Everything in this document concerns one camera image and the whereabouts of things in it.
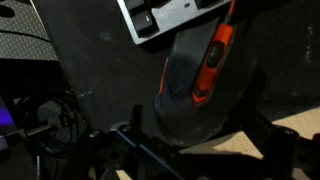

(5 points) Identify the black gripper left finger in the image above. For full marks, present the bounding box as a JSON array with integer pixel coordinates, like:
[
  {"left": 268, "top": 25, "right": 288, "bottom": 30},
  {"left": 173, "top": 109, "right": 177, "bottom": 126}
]
[{"left": 59, "top": 104, "right": 182, "bottom": 180}]

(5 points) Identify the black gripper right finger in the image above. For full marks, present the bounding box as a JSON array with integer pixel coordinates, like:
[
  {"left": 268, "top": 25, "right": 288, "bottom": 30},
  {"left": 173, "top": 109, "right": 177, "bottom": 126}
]
[{"left": 246, "top": 109, "right": 320, "bottom": 180}]

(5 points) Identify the blue pen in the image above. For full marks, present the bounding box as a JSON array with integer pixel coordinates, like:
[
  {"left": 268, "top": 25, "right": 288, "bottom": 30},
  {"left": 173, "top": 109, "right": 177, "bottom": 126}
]
[{"left": 114, "top": 128, "right": 185, "bottom": 180}]

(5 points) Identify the black desk mat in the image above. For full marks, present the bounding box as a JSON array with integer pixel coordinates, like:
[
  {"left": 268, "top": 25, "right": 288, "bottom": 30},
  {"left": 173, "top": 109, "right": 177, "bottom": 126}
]
[{"left": 31, "top": 0, "right": 320, "bottom": 141}]

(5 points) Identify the black and orange mouse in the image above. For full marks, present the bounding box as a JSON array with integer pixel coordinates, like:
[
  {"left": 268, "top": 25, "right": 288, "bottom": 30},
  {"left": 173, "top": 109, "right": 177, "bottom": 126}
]
[{"left": 152, "top": 16, "right": 258, "bottom": 148}]

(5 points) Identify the black perforated breadboard plate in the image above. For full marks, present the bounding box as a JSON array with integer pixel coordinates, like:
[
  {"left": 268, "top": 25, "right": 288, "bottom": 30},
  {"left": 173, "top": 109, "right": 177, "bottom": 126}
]
[{"left": 0, "top": 0, "right": 60, "bottom": 62}]

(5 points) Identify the grey mechanical keyboard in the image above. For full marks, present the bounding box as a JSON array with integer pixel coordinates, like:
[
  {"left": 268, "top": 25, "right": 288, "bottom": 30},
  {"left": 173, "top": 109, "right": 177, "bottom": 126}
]
[{"left": 116, "top": 0, "right": 232, "bottom": 46}]

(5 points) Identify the black cable bundle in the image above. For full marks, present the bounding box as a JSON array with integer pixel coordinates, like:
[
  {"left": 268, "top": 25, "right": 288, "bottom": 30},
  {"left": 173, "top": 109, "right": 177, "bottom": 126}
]
[{"left": 14, "top": 84, "right": 90, "bottom": 160}]

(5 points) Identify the red braided mouse cable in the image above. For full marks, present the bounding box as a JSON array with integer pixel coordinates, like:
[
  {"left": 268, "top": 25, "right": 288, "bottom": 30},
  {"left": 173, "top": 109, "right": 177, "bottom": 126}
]
[{"left": 224, "top": 0, "right": 238, "bottom": 25}]

